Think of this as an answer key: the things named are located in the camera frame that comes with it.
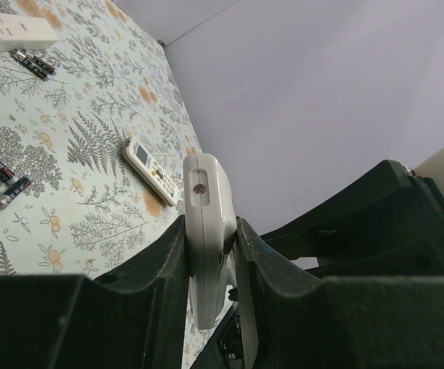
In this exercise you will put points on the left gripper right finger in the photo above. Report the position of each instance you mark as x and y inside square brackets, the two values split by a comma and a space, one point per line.
[291, 319]

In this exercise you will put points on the pile of batteries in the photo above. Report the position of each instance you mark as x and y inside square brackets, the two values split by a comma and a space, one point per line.
[16, 186]

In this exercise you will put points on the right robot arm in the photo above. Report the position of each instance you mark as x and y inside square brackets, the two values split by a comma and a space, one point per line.
[388, 222]

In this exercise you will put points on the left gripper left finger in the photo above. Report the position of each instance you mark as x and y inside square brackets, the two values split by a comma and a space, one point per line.
[130, 317]

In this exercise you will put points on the black battery pair far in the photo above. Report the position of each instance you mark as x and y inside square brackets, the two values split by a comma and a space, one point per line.
[34, 64]

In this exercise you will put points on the floral table mat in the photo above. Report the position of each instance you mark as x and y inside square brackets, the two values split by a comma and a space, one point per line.
[87, 211]

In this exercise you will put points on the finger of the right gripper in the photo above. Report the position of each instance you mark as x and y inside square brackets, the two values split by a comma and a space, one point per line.
[386, 223]

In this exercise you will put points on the white remote control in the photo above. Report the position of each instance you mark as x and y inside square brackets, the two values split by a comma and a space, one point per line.
[150, 170]
[211, 226]

